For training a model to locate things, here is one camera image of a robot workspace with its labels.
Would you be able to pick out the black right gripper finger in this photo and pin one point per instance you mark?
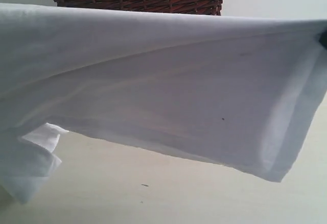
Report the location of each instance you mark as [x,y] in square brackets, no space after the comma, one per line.
[323,39]

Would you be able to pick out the dark red wicker basket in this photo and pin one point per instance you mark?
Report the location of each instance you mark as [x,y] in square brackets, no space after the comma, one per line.
[200,7]

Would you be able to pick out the white t-shirt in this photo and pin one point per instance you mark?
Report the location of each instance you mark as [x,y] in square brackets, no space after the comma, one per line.
[239,92]

